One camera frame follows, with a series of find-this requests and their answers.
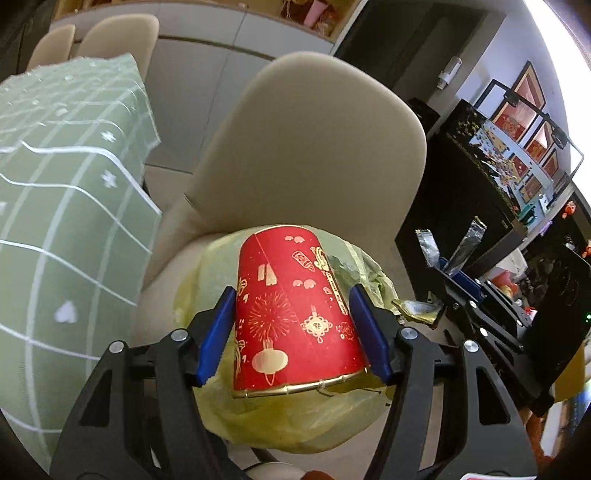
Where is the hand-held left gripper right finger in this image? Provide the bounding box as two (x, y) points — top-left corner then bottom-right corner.
(348, 285), (540, 480)

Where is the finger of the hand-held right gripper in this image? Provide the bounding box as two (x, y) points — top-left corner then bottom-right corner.
(438, 258), (525, 324)
(429, 288), (509, 352)

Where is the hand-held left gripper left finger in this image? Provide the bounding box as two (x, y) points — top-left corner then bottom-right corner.
(48, 286), (245, 480)

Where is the silver foil wrapper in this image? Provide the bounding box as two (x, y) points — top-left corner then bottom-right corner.
(414, 217), (488, 278)

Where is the gold foil wrapper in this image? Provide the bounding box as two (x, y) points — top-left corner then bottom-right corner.
(392, 298), (446, 329)

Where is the red paper cup gold print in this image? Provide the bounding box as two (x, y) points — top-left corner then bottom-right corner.
(232, 224), (371, 399)

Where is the yellow plastic bag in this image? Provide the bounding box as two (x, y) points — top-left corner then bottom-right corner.
(173, 226), (402, 455)

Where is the black aquarium cabinet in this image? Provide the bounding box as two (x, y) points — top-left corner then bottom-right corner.
(394, 99), (527, 287)

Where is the beige upholstered chair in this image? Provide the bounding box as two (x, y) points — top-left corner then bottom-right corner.
(25, 24), (77, 72)
(131, 51), (428, 480)
(74, 13), (161, 84)

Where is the green checked tablecloth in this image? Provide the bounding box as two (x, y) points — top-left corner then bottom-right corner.
(0, 53), (162, 472)

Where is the white sideboard cabinet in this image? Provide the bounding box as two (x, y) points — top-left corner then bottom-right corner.
(48, 0), (338, 174)

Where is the red framed wall picture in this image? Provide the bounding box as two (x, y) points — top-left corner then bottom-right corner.
(492, 61), (548, 144)

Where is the white wall device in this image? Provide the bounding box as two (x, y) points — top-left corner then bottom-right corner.
(438, 56), (462, 89)

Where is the wooden wall shelf unit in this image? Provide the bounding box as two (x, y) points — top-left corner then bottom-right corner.
(277, 0), (361, 38)

